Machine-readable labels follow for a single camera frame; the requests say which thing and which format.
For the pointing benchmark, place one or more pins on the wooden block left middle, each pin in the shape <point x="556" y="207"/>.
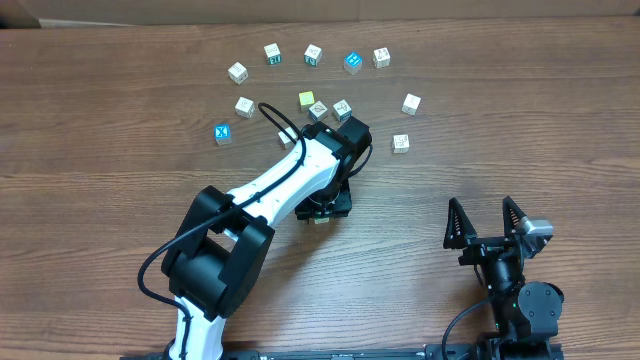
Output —
<point x="245" y="107"/>

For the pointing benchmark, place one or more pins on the blue X wooden block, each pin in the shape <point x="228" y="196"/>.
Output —
<point x="222" y="134"/>

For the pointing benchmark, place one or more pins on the yellow top wooden block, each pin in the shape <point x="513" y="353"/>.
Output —
<point x="306" y="100"/>

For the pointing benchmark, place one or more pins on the wooden block far right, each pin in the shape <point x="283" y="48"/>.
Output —
<point x="411" y="104"/>

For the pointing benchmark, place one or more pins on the wooden block drawing top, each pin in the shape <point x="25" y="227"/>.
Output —
<point x="381" y="57"/>

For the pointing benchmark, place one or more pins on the plain wooden block far left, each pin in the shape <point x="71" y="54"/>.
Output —
<point x="238" y="73"/>

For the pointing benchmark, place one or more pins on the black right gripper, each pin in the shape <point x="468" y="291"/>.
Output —
<point x="482" y="247"/>

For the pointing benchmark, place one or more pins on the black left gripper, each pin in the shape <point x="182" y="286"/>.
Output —
<point x="341" y="203"/>

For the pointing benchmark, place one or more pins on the leaf drawing wooden block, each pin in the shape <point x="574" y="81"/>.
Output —
<point x="318" y="111"/>

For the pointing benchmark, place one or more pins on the green 4 wooden block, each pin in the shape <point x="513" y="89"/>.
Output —
<point x="321" y="220"/>

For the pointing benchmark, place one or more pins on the wooden block teal letter side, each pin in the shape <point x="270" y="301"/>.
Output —
<point x="313" y="55"/>

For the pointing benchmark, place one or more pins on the wooden block blue side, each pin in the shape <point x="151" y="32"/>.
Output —
<point x="342" y="110"/>

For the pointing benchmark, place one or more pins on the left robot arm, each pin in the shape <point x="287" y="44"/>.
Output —
<point x="224" y="237"/>

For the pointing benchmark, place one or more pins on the wooden block red drawing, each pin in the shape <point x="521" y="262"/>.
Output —
<point x="287" y="138"/>

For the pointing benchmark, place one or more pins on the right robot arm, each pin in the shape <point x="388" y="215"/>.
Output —
<point x="525" y="313"/>

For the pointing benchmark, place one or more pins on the wooden block lower right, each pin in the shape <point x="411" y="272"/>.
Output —
<point x="400" y="143"/>

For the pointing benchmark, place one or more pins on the blue top wooden block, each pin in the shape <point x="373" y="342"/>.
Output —
<point x="353" y="63"/>

